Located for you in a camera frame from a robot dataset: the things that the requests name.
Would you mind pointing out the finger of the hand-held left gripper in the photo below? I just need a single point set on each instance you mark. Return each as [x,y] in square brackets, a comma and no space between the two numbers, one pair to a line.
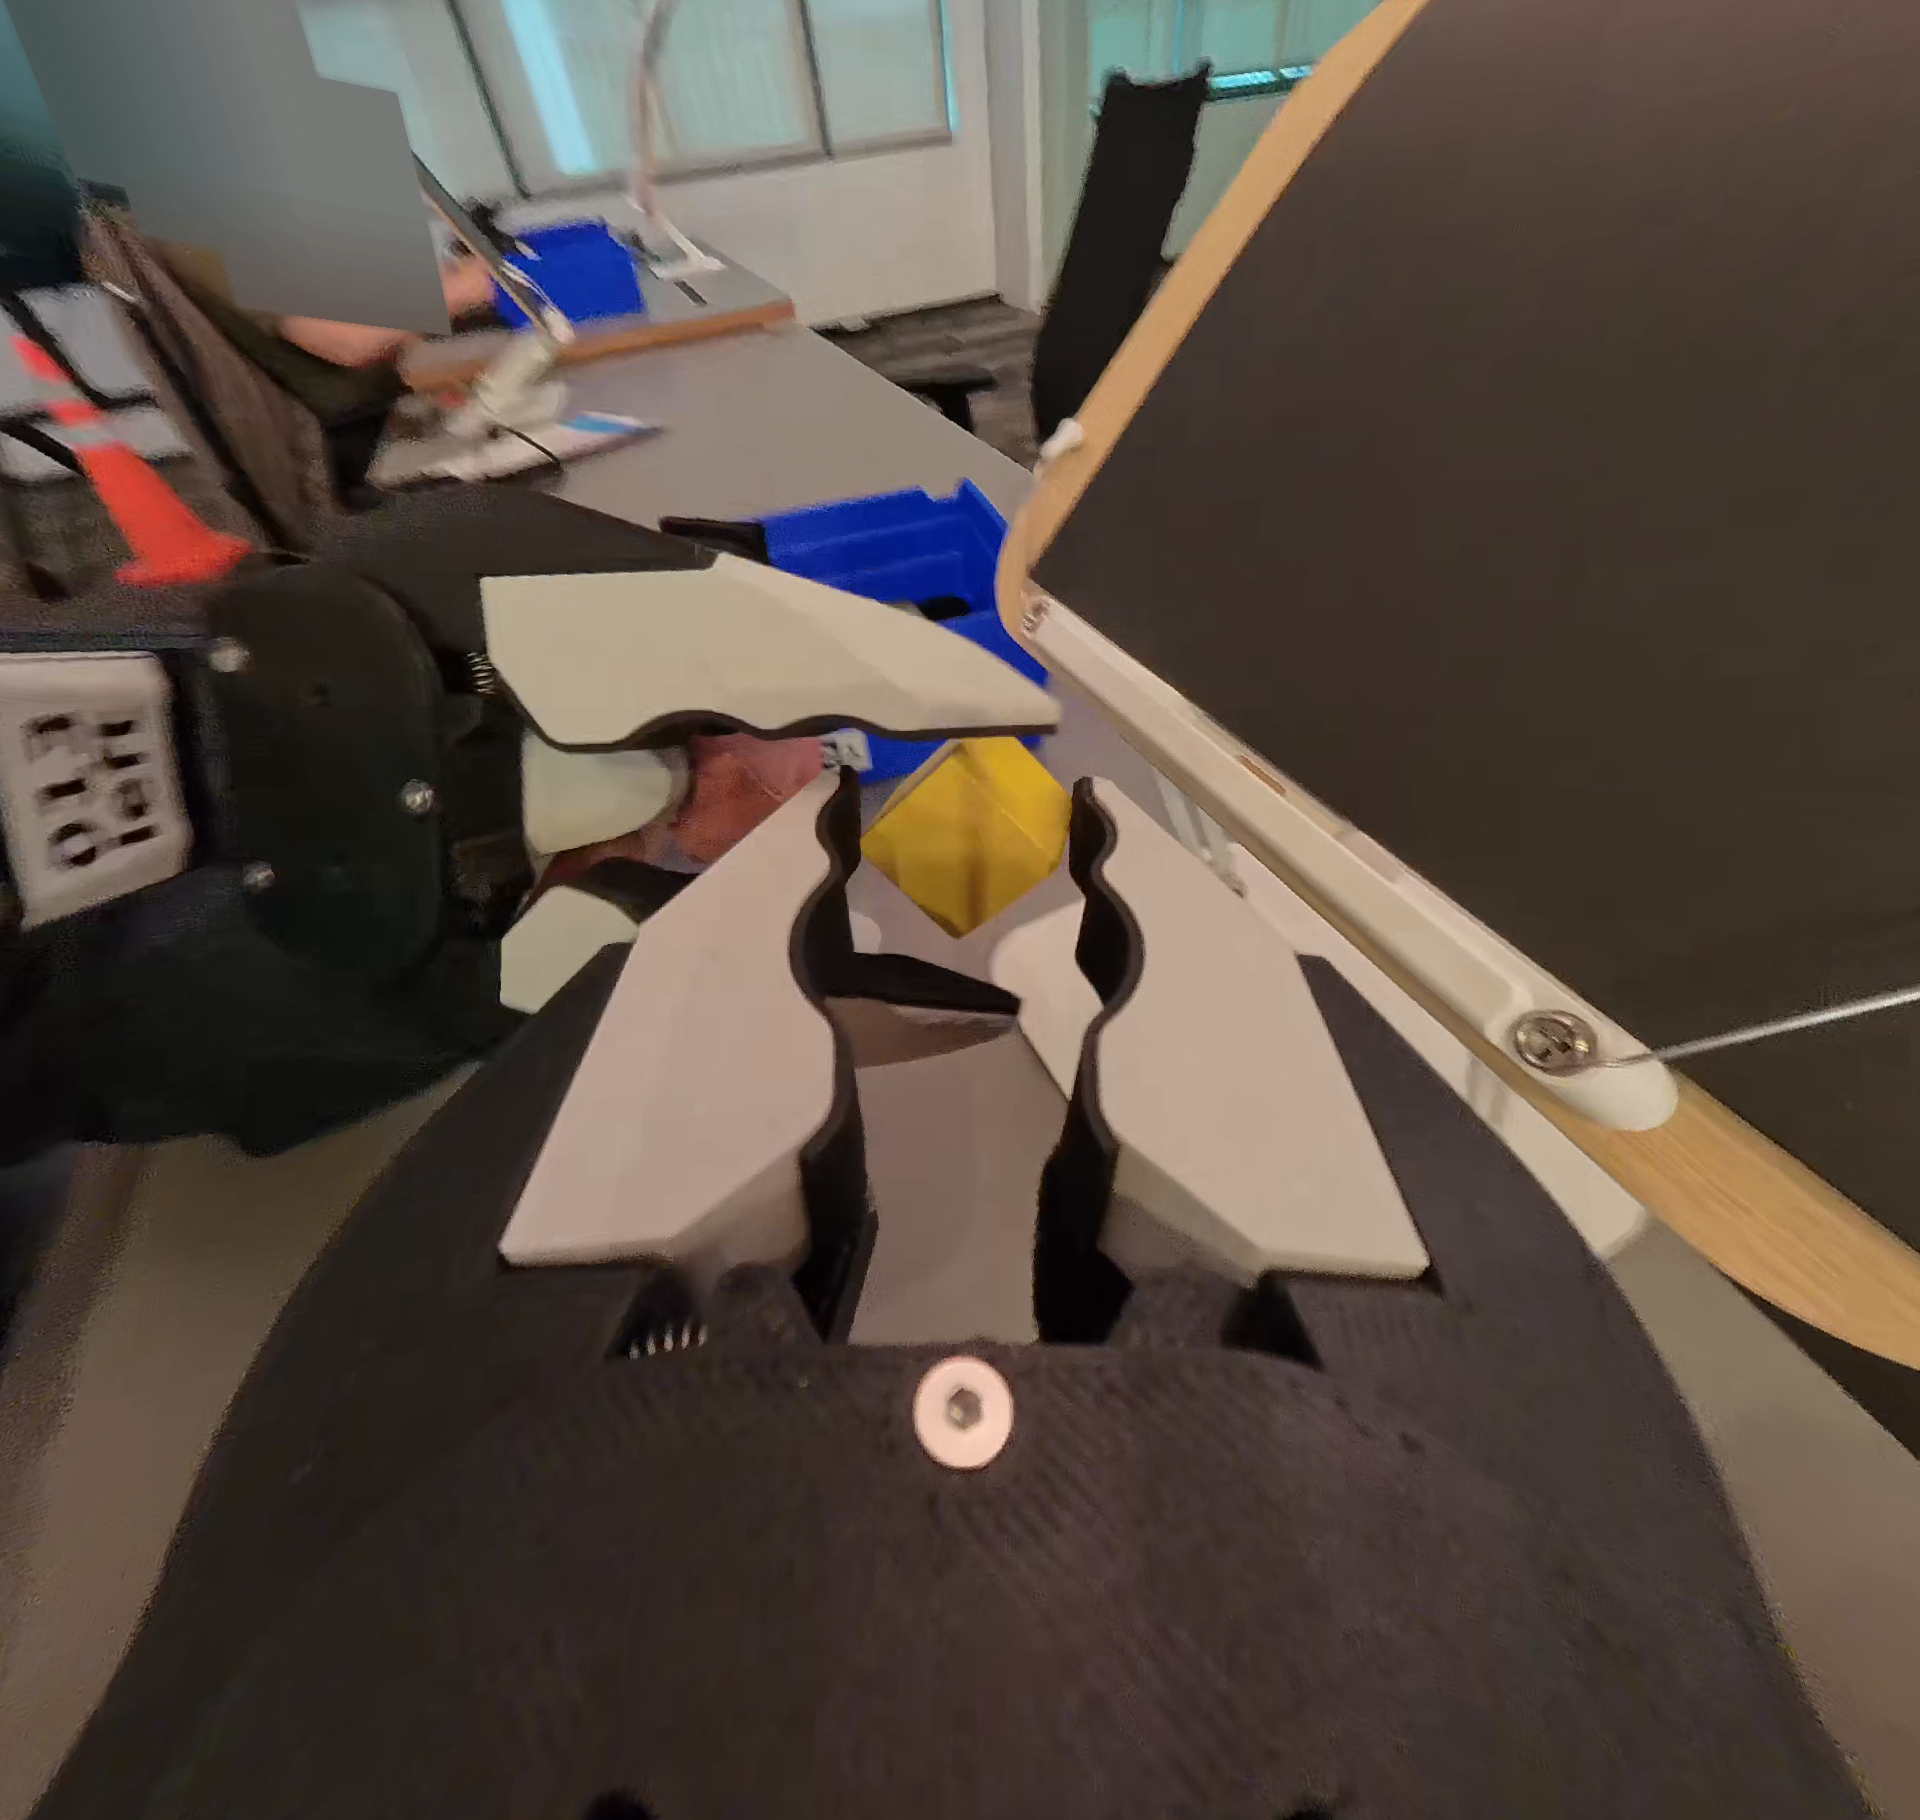
[752,651]
[618,795]

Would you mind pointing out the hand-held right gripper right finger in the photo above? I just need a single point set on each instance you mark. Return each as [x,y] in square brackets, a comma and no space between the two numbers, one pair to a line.
[1231,1102]

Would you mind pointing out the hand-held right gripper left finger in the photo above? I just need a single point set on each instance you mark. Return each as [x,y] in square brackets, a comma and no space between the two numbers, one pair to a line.
[676,1102]

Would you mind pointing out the yellow toy cube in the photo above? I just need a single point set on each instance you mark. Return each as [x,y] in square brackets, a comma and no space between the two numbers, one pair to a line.
[960,837]

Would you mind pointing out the person's left hand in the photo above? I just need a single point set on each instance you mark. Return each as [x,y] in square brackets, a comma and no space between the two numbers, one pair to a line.
[766,788]

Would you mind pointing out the blue plastic bin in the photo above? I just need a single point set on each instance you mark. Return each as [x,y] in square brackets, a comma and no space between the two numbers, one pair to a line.
[902,560]
[578,275]

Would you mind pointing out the long wooden table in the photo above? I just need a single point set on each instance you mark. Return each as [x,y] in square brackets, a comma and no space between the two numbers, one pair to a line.
[646,322]

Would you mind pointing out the office chair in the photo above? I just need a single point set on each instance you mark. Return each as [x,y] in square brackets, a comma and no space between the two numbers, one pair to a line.
[256,396]

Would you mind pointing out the black pillar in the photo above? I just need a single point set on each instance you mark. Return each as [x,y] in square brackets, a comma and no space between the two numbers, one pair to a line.
[1119,231]

